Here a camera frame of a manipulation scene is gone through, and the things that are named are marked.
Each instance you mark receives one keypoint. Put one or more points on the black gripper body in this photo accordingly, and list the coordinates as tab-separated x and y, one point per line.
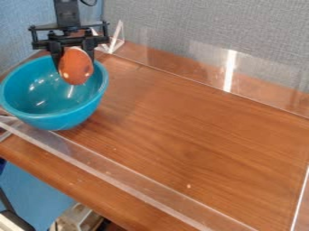
89	35

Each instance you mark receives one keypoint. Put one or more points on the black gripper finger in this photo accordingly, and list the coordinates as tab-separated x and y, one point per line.
89	46
57	54

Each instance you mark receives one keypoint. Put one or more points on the brown and white toy mushroom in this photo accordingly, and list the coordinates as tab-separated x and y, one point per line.
75	66

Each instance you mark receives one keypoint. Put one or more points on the blue plastic bowl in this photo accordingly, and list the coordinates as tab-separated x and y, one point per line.
42	100

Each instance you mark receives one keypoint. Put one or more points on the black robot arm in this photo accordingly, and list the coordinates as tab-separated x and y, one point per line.
67	16

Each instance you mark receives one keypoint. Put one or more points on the clear acrylic back barrier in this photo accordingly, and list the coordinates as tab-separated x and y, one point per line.
268	82

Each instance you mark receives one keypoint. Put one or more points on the clear acrylic barrier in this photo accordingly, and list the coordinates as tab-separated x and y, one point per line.
268	82
178	205

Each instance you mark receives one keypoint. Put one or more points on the clear acrylic front barrier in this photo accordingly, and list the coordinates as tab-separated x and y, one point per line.
178	205

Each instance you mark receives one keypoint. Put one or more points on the white box under table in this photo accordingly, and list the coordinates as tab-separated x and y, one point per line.
78	218

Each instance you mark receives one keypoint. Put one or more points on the grey black object bottom left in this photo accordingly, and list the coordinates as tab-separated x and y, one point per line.
11	222

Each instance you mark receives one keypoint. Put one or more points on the clear acrylic corner bracket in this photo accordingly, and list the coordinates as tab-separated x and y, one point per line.
113	39

